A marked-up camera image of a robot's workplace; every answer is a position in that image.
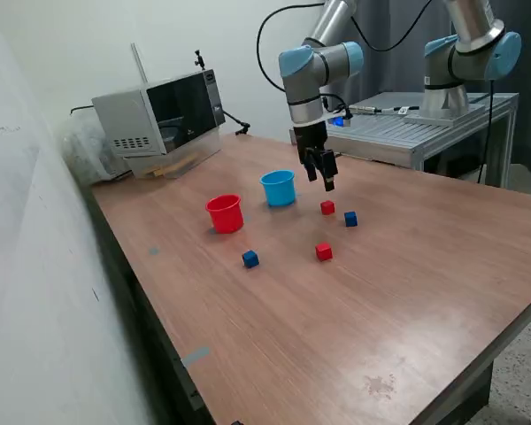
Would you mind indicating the red cube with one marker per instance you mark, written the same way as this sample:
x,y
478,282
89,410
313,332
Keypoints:
x,y
327,207
324,252

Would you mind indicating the wooden sticks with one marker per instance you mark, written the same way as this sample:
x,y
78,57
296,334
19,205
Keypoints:
x,y
172,167

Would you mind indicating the dark flat strip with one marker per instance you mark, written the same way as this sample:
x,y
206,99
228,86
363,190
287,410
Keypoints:
x,y
320,163

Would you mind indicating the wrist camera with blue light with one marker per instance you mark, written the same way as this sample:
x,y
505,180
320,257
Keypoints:
x,y
338,121

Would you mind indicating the blue cube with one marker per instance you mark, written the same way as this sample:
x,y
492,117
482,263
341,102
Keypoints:
x,y
350,219
250,259

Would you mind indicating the crumpled clear plastic bag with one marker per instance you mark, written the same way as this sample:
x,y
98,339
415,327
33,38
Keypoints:
x,y
84,150

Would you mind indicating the blue plastic cup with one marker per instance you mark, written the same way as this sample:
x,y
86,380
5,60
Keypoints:
x,y
279,192

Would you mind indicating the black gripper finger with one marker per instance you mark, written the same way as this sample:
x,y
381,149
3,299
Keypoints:
x,y
311,166
329,170

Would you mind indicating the dark grey curtain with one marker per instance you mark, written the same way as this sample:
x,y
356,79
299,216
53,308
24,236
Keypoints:
x,y
389,75

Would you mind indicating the red plastic cup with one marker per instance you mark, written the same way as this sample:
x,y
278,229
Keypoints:
x,y
225,217

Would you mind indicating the long grey tape piece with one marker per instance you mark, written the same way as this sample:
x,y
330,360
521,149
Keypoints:
x,y
196,355

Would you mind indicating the thin white rod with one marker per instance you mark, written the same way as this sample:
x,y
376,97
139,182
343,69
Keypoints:
x,y
139,62

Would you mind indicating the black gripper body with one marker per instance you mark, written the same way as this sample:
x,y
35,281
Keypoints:
x,y
310,137

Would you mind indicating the small black camera mount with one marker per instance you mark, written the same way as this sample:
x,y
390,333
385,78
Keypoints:
x,y
199,59

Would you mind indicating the aluminium robot base table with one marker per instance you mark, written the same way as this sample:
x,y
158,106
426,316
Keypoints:
x,y
380,133

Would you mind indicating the silver microwave oven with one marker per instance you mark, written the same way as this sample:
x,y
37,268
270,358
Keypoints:
x,y
128,115

